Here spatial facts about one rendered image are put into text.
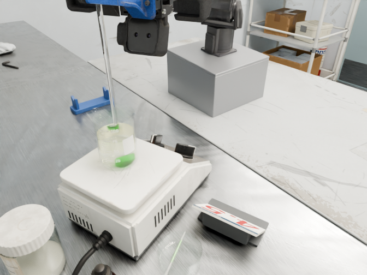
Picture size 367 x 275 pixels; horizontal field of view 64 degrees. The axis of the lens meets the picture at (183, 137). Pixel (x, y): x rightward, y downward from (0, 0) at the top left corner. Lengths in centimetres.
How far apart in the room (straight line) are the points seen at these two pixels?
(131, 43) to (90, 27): 154
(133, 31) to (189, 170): 20
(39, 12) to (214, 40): 127
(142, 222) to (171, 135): 28
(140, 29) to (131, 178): 19
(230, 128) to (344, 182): 24
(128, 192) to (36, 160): 28
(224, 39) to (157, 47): 35
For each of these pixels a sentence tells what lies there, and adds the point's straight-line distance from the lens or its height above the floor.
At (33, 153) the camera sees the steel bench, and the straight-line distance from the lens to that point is 63.
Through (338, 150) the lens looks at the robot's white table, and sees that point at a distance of 63.
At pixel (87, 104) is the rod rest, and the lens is 74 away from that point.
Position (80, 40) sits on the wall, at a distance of 193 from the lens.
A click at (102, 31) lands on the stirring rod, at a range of 34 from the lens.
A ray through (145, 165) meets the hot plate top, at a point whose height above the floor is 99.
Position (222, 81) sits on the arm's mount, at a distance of 65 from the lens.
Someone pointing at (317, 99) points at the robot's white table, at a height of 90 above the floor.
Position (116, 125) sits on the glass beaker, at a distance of 35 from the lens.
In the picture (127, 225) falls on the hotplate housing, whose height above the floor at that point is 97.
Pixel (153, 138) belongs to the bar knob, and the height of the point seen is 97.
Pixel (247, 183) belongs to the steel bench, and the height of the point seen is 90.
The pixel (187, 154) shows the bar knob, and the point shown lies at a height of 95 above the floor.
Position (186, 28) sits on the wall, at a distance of 232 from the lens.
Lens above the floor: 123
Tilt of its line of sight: 34 degrees down
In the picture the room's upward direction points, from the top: straight up
